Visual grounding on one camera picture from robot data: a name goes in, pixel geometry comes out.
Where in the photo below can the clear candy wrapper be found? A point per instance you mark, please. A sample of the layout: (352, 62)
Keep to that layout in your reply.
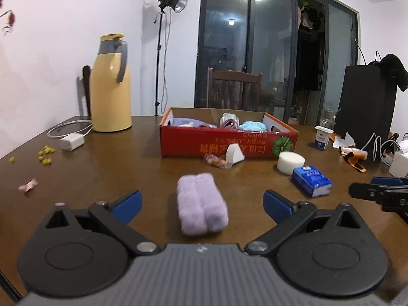
(216, 161)

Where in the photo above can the red flower branch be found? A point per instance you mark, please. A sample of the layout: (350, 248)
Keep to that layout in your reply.
(11, 17)

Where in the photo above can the blue tissue packet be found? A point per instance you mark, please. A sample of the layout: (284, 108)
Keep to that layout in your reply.
(310, 180)

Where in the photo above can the white round sponge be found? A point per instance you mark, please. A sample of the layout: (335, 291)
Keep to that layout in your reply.
(290, 162)

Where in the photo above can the glass sliding door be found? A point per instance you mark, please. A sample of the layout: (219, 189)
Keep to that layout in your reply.
(274, 54)

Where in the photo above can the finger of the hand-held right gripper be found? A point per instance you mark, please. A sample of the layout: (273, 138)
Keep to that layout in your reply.
(366, 190)
(389, 181)

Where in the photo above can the clear bag of scrunchies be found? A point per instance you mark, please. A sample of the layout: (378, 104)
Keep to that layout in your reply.
(229, 121)

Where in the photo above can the clear drinking glass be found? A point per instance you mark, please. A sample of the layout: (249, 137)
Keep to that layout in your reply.
(328, 119)

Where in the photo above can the small white milk carton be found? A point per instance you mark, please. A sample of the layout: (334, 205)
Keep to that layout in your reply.
(322, 138)

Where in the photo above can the red cardboard box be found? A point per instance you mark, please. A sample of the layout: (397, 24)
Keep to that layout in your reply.
(191, 142)

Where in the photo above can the yellow crumbs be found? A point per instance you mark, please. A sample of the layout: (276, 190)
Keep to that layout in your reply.
(47, 149)

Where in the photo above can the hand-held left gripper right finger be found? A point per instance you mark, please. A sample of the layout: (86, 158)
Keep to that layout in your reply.
(275, 205)

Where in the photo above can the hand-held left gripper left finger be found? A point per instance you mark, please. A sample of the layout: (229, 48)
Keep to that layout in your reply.
(129, 205)

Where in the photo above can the white crumpled paper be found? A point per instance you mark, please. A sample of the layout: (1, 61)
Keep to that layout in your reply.
(346, 140)

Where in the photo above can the black cloth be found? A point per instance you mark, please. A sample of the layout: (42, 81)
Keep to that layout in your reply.
(393, 67)

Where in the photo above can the light blue plush toy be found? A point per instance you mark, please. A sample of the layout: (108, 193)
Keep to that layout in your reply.
(251, 126)

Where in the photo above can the hanging clothes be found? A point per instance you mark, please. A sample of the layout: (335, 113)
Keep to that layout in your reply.
(307, 19)

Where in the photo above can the purple fluffy pouch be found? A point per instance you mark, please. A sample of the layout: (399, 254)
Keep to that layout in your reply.
(200, 204)

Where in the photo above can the yellow thermos jug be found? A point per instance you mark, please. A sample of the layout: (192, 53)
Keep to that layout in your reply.
(110, 102)

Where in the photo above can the orange and white tool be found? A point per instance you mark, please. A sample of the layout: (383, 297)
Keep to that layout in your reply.
(353, 159)

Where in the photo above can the pink wrapper scrap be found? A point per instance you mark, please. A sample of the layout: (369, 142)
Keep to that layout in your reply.
(28, 185)

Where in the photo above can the white charger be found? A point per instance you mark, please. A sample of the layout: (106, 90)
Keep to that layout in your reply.
(72, 142)

